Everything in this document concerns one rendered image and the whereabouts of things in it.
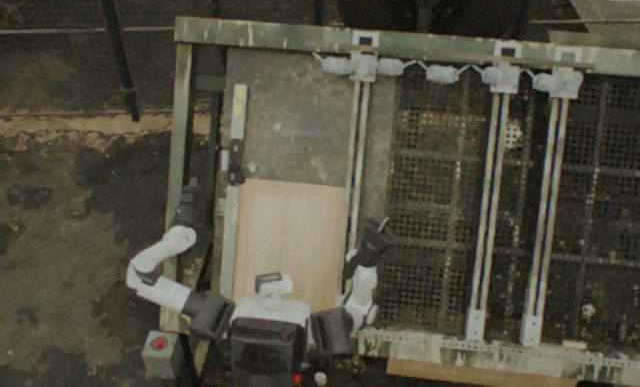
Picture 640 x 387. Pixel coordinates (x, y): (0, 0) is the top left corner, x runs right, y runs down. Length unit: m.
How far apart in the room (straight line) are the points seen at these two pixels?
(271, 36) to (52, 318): 2.28
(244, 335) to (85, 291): 2.18
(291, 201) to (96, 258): 1.93
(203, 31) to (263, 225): 0.83
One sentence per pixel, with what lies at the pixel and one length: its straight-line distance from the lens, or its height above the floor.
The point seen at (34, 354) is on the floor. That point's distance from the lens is 4.11.
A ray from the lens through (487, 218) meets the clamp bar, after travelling 2.76.
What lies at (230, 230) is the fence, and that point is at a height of 1.17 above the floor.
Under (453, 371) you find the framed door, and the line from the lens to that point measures 3.43.
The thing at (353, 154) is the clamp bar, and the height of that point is 1.46.
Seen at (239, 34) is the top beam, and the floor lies 1.83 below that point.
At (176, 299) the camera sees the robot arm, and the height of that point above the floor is 1.39.
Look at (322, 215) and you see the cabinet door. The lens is 2.76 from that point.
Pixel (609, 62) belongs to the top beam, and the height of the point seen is 1.83.
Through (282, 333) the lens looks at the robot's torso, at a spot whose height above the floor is 1.40.
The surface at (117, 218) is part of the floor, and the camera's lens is 4.60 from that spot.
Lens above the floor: 3.27
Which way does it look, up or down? 45 degrees down
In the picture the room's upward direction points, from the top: straight up
